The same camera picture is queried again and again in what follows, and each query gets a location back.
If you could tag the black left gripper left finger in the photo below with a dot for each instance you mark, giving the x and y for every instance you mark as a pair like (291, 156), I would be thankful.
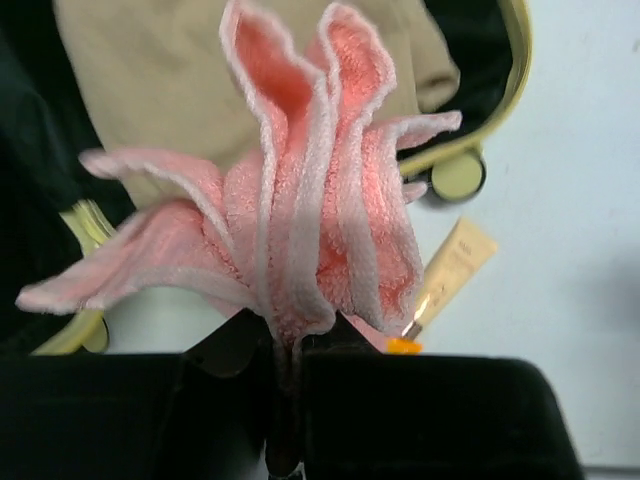
(199, 414)

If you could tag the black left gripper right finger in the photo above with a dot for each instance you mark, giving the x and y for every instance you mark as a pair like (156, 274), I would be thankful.
(369, 415)

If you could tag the pink towel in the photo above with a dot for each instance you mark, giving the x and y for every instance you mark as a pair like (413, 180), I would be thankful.
(312, 223)

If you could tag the orange cosmetic tube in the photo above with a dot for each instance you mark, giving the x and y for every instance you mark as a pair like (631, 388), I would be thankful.
(403, 346)

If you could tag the beige cosmetic tube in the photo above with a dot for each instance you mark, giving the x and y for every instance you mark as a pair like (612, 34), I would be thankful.
(464, 251)

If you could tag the yellow open suitcase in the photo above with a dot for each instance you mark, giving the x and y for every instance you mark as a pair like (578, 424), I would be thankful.
(53, 211)

